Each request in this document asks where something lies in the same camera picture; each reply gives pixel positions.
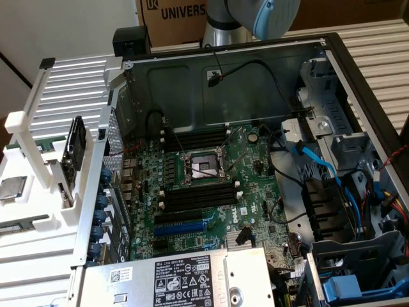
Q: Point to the printed cardboard box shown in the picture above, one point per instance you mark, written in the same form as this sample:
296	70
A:
172	12

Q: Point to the long black expansion slot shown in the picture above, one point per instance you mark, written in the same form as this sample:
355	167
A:
179	217

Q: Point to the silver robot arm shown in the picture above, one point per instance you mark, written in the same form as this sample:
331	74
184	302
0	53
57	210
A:
220	12

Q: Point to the silver CPU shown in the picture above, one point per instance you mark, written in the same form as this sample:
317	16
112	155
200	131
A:
12	188

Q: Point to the grey power supply unit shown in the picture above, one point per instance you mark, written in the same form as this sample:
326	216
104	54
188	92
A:
134	288

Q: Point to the white parts rack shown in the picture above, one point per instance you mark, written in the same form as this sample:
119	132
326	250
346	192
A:
19	123

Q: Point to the black RAM slot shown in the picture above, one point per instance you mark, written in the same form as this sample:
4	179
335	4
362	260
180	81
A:
198	140
198	135
198	144
198	131
201	199
201	194
201	188
201	205

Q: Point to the thin metal locking lever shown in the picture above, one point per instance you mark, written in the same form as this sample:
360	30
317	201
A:
231	137
178	144

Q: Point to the silver chipset heatsink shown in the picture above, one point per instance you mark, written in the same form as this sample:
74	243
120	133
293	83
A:
233	243

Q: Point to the blue card retention clip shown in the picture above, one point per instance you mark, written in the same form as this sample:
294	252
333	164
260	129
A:
102	200
100	217
96	250
98	233
106	176

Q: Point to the coin cell battery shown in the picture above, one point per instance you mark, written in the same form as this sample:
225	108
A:
253	137

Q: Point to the grey plastic disk bay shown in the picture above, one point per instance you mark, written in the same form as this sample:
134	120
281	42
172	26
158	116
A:
351	256

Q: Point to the plain brown cardboard box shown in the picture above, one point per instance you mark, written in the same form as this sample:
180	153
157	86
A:
351	9

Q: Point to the black graphics card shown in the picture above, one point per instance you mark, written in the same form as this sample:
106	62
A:
76	144

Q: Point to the black clamp block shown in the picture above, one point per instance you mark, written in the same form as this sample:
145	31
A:
47	63

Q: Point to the short black expansion slot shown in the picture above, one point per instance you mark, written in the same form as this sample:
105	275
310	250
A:
160	245

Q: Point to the green motherboard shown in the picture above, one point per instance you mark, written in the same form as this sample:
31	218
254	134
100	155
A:
255	192

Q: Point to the CPU socket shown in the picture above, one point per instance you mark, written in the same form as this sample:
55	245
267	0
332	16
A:
204	166

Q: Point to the black box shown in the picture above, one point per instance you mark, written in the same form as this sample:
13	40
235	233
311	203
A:
131	38

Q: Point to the open PC case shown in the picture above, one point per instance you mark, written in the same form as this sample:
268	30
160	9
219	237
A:
179	96

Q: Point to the metal drive cage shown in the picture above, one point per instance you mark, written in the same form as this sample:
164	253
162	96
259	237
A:
322	105

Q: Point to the blue expansion slot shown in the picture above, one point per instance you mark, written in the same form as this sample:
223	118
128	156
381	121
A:
179	229

